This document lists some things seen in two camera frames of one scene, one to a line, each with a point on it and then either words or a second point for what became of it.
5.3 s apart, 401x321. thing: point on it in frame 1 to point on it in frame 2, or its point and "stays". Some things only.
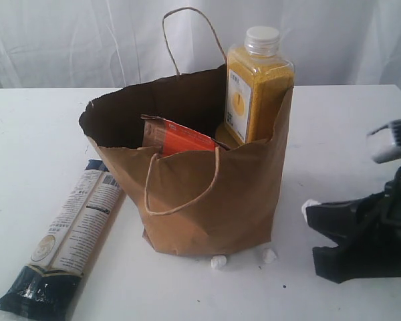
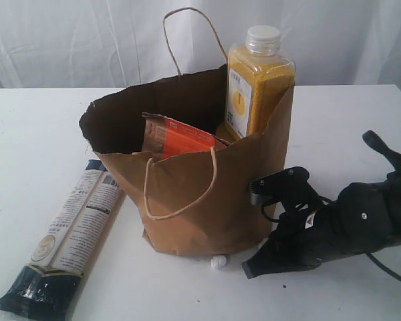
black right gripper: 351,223 to 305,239
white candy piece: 218,261 stays
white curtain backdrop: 43,44 stays
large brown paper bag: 206,202 stays
